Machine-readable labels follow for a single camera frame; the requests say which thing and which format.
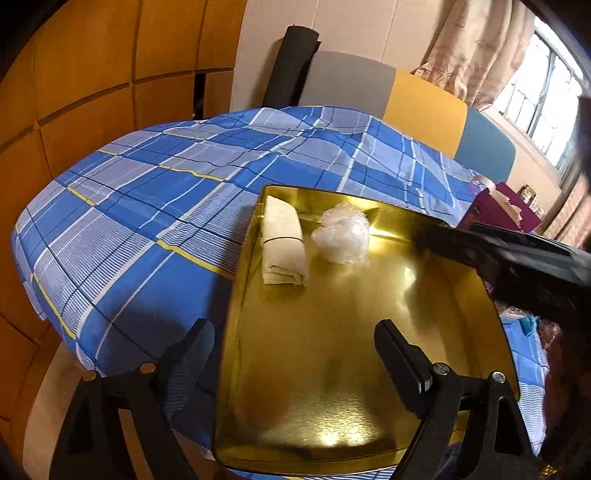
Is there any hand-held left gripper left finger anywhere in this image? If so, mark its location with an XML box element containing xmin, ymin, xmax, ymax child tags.
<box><xmin>54</xmin><ymin>318</ymin><xmax>218</xmax><ymax>480</ymax></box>

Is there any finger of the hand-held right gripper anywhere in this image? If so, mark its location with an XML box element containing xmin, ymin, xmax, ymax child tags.
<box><xmin>412</xmin><ymin>222</ymin><xmax>485</xmax><ymax>273</ymax></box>

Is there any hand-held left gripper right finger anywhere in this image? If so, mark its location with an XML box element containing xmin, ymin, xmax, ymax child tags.
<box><xmin>373</xmin><ymin>318</ymin><xmax>541</xmax><ymax>480</ymax></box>

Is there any gold metal tray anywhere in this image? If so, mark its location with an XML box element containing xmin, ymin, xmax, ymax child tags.
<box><xmin>213</xmin><ymin>184</ymin><xmax>522</xmax><ymax>464</ymax></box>

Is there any clear plastic bag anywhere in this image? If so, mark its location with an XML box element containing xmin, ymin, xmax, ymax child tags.
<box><xmin>310</xmin><ymin>201</ymin><xmax>371</xmax><ymax>265</ymax></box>

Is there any purple cardboard box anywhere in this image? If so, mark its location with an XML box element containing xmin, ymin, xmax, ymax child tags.
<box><xmin>466</xmin><ymin>182</ymin><xmax>543</xmax><ymax>234</ymax></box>

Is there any grey yellow blue headboard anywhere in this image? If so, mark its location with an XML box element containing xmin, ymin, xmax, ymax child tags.
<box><xmin>298</xmin><ymin>51</ymin><xmax>517</xmax><ymax>175</ymax></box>

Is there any blue plaid bed sheet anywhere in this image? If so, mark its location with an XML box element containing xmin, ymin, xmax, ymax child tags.
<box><xmin>11</xmin><ymin>105</ymin><xmax>555</xmax><ymax>476</ymax></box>

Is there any rolled cream cloth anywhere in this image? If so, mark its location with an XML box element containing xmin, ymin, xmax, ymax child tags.
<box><xmin>261</xmin><ymin>195</ymin><xmax>309</xmax><ymax>288</ymax></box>

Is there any window with metal grille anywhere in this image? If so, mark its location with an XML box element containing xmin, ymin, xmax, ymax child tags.
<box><xmin>485</xmin><ymin>18</ymin><xmax>587</xmax><ymax>185</ymax></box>

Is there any beige starfish print curtain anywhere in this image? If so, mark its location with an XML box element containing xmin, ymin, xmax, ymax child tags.
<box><xmin>413</xmin><ymin>0</ymin><xmax>539</xmax><ymax>112</ymax></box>

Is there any black rolled mat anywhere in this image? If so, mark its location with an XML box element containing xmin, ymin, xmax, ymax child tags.
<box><xmin>263</xmin><ymin>25</ymin><xmax>321</xmax><ymax>108</ymax></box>

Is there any orange wooden wardrobe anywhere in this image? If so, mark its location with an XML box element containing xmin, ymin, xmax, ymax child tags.
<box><xmin>0</xmin><ymin>0</ymin><xmax>250</xmax><ymax>480</ymax></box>

